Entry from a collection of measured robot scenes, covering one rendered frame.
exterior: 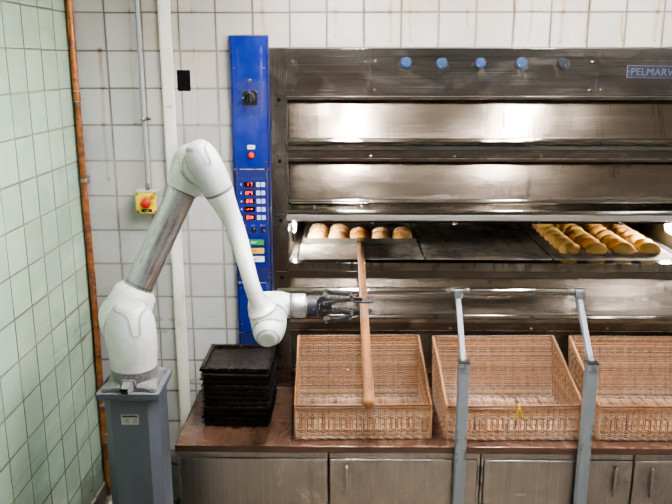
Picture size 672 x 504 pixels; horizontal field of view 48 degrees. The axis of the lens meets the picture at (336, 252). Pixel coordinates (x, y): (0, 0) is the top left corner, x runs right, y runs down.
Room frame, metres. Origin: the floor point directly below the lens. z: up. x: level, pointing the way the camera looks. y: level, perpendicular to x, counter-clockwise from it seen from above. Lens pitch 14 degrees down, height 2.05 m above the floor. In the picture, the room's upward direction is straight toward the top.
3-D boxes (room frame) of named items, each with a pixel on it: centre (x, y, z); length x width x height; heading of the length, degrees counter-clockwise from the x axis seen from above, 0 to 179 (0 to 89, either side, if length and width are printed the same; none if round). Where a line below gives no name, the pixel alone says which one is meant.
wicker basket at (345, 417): (3.00, -0.10, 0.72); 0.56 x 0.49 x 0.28; 91
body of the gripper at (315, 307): (2.62, 0.06, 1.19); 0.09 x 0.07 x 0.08; 89
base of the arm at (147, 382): (2.37, 0.68, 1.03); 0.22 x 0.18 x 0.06; 0
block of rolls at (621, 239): (3.69, -1.28, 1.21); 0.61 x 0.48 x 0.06; 179
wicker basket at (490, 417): (2.99, -0.71, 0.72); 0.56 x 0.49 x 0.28; 90
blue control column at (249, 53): (4.21, 0.35, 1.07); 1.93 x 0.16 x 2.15; 179
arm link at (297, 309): (2.63, 0.13, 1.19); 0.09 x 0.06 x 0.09; 179
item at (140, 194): (3.24, 0.81, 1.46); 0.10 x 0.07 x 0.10; 89
